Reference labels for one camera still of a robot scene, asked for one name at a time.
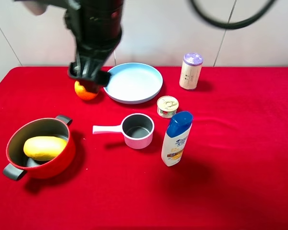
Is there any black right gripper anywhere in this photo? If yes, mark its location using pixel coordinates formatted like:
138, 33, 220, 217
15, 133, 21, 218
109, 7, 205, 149
68, 31, 122, 87

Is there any yellow mango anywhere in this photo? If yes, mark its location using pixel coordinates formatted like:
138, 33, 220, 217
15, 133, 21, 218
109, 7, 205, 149
23, 136, 67, 161

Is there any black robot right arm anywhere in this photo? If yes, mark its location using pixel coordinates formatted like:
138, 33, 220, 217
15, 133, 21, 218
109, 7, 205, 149
64, 0, 123, 87

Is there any orange fruit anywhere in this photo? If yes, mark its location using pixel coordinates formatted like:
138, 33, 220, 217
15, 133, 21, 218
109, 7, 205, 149
74, 81, 98, 101

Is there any light blue plate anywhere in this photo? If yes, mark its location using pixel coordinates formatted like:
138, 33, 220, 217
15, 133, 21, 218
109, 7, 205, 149
104, 63, 163, 104

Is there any small tin can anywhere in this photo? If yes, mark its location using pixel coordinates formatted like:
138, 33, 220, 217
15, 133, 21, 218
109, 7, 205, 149
157, 96, 179, 118

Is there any white blue shampoo bottle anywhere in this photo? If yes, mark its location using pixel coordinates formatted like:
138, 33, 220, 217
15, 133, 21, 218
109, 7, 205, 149
161, 111, 193, 167

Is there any purple-topped paper roll cylinder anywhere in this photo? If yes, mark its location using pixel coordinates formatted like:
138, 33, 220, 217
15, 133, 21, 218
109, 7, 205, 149
179, 53, 203, 90

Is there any red velvet tablecloth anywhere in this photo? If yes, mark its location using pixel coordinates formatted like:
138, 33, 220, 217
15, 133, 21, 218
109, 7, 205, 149
0, 67, 288, 230

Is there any pink saucepan with handle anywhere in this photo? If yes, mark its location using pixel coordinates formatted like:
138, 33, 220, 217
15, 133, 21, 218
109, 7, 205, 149
92, 113, 155, 150

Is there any red pot with black handles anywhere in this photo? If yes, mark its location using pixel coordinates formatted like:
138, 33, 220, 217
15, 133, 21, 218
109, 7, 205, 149
3, 115, 75, 181

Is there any black corrugated cable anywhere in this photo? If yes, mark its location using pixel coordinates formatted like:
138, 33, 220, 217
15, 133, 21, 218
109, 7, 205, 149
189, 0, 278, 30

